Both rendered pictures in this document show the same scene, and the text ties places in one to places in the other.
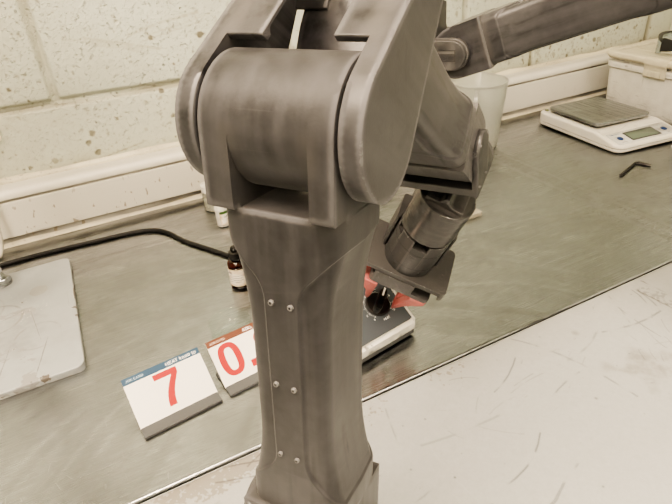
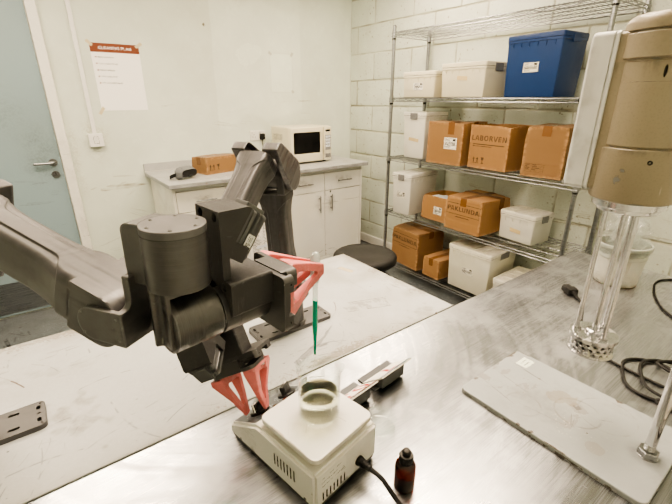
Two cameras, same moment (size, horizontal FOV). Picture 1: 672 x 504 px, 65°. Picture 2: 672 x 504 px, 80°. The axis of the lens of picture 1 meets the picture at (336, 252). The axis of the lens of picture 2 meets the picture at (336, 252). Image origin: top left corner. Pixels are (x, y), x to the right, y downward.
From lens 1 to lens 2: 1.05 m
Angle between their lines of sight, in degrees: 126
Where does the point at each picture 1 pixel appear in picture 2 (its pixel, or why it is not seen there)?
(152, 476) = (372, 350)
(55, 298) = (562, 439)
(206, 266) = not seen: outside the picture
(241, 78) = not seen: hidden behind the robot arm
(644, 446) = (134, 378)
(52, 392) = (464, 377)
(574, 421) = (160, 386)
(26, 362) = (500, 385)
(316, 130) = not seen: hidden behind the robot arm
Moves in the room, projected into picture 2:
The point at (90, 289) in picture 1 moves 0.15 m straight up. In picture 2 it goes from (555, 465) to (576, 385)
